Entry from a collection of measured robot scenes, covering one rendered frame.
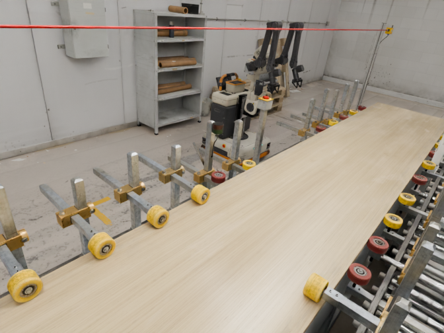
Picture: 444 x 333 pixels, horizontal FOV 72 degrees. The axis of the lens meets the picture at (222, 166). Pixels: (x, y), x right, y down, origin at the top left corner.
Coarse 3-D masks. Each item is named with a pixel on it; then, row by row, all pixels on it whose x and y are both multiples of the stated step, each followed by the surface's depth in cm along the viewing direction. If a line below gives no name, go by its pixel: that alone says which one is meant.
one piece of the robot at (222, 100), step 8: (240, 80) 379; (216, 96) 351; (224, 96) 344; (232, 96) 347; (240, 96) 354; (216, 104) 356; (224, 104) 347; (232, 104) 352; (240, 104) 358; (216, 112) 359; (224, 112) 351; (232, 112) 358; (240, 112) 363; (216, 120) 363; (224, 120) 355; (232, 120) 364; (248, 120) 391; (224, 128) 360; (232, 128) 370; (248, 128) 399; (224, 136) 365; (232, 136) 382
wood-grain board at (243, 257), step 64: (384, 128) 267; (256, 192) 157; (320, 192) 163; (384, 192) 169; (128, 256) 111; (192, 256) 114; (256, 256) 117; (320, 256) 120; (0, 320) 86; (64, 320) 88; (128, 320) 90; (192, 320) 92; (256, 320) 93
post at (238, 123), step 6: (240, 120) 184; (240, 126) 185; (234, 132) 188; (240, 132) 188; (234, 138) 189; (240, 138) 190; (234, 144) 191; (234, 150) 192; (234, 156) 194; (234, 174) 201
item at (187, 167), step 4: (168, 156) 192; (168, 160) 193; (180, 160) 189; (180, 164) 186; (184, 164) 185; (188, 164) 185; (184, 168) 185; (188, 168) 182; (192, 168) 181; (196, 168) 181; (192, 172) 181; (204, 176) 175; (208, 176) 174; (204, 180) 176; (208, 180) 173; (212, 184) 172; (216, 184) 170
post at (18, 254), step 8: (0, 184) 97; (0, 192) 96; (0, 200) 97; (0, 208) 98; (8, 208) 100; (0, 216) 99; (8, 216) 101; (0, 224) 103; (8, 224) 102; (8, 232) 103; (16, 232) 105; (16, 256) 109; (24, 264) 112
